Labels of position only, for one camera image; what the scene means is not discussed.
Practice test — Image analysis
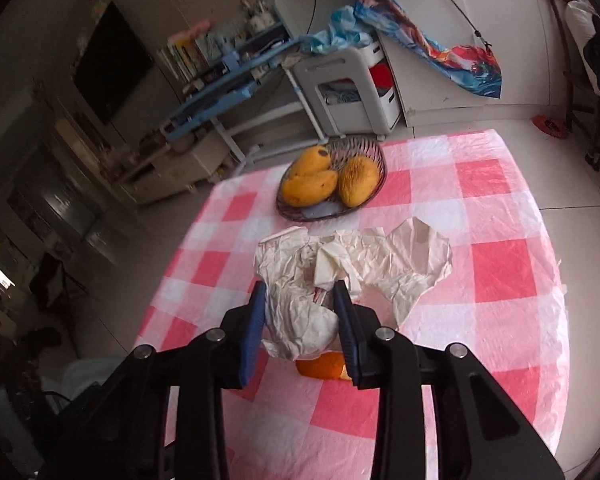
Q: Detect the white crumpled paper wrapper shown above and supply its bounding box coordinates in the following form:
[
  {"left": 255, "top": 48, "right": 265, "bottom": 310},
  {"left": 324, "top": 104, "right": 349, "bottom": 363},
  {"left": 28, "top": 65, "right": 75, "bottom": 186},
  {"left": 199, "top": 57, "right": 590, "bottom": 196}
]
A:
[{"left": 314, "top": 216, "right": 454, "bottom": 326}]

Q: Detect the light grey-blue seat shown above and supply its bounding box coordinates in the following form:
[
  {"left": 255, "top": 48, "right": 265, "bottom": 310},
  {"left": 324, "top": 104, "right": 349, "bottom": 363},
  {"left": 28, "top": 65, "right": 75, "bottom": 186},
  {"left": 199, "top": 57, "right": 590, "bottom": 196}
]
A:
[{"left": 62, "top": 357, "right": 136, "bottom": 401}]

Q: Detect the white plastic bag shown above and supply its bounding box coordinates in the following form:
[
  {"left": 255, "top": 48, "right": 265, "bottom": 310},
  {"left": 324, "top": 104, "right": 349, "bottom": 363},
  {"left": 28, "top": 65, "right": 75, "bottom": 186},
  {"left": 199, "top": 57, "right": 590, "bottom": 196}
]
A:
[{"left": 255, "top": 227, "right": 343, "bottom": 361}]

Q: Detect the row of books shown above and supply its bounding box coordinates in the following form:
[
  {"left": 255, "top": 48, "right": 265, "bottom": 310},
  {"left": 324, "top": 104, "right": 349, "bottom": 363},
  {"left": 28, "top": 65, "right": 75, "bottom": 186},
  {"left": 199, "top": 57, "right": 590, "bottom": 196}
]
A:
[{"left": 155, "top": 25, "right": 216, "bottom": 83}]

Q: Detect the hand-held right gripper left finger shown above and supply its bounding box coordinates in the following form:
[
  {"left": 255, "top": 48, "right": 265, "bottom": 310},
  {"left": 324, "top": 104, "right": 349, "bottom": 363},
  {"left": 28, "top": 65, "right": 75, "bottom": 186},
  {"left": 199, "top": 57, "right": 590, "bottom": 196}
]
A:
[{"left": 37, "top": 280, "right": 270, "bottom": 480}]

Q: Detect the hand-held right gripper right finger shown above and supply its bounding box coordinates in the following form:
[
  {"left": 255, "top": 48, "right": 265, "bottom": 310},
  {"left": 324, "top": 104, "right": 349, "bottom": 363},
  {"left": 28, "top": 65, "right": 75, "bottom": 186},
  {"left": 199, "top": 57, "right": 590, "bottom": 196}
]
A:
[{"left": 331, "top": 280, "right": 566, "bottom": 480}]

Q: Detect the light blue plastic bag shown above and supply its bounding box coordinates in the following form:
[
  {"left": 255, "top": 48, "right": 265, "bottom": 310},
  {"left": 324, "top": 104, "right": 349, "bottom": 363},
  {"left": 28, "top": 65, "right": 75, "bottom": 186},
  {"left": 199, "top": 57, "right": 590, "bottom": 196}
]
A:
[{"left": 307, "top": 5, "right": 376, "bottom": 53}]

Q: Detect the red plastic floor object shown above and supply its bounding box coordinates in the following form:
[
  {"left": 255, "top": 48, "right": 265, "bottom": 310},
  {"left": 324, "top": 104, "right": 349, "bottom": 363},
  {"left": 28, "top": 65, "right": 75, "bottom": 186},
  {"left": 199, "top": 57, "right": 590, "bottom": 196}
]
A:
[{"left": 531, "top": 114, "right": 568, "bottom": 137}]

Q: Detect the white plastic stool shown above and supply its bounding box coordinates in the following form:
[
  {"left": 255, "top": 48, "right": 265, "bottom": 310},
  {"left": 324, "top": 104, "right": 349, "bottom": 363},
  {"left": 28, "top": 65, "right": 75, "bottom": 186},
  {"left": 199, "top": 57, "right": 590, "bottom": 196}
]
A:
[{"left": 291, "top": 42, "right": 402, "bottom": 137}]

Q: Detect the blue white study desk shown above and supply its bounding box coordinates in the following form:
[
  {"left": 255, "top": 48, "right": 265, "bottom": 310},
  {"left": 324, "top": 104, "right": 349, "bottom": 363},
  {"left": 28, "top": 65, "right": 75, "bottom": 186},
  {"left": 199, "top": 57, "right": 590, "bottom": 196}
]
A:
[{"left": 157, "top": 0, "right": 331, "bottom": 161}]

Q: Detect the wooden chair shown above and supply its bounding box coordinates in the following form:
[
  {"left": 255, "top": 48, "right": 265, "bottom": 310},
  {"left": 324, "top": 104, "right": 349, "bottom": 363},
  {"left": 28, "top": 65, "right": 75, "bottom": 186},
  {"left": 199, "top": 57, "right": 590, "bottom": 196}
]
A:
[{"left": 539, "top": 0, "right": 600, "bottom": 201}]

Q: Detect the dark wire fruit basket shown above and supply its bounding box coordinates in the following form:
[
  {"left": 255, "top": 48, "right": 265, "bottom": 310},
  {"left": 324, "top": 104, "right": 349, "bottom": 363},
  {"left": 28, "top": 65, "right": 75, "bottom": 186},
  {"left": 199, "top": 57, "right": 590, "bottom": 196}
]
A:
[{"left": 275, "top": 137, "right": 388, "bottom": 223}]

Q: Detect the table with pink checkered cloth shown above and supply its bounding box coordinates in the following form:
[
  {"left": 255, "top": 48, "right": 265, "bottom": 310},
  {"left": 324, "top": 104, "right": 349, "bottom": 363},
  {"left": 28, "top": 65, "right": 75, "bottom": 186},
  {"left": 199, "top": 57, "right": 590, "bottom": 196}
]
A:
[{"left": 134, "top": 130, "right": 571, "bottom": 480}]

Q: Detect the orange mango under paper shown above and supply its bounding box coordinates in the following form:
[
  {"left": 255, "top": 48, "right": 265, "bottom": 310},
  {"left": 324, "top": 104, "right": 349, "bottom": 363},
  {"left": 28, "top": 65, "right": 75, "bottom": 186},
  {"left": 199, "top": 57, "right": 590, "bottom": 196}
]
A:
[{"left": 296, "top": 352, "right": 353, "bottom": 382}]

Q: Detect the black flat television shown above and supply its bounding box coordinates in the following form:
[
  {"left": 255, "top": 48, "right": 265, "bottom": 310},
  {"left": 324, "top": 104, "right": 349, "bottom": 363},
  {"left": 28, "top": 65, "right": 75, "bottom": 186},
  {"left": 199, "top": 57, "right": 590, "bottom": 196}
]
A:
[{"left": 72, "top": 1, "right": 156, "bottom": 126}]

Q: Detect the white sack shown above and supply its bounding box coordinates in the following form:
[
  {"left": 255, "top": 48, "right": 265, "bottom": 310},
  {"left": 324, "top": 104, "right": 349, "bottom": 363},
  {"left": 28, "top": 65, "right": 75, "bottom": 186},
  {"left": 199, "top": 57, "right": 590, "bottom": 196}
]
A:
[{"left": 565, "top": 0, "right": 600, "bottom": 46}]

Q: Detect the yellow mango with dark spot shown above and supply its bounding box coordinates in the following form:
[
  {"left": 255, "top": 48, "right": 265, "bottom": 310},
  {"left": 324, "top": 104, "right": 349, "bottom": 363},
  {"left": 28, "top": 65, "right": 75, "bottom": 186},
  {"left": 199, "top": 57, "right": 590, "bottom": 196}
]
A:
[{"left": 287, "top": 146, "right": 332, "bottom": 181}]

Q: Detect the cream television cabinet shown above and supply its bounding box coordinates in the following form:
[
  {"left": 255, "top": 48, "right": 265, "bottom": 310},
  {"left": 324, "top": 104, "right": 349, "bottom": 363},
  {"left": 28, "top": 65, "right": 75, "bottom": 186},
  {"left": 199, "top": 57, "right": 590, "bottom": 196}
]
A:
[{"left": 117, "top": 130, "right": 241, "bottom": 206}]

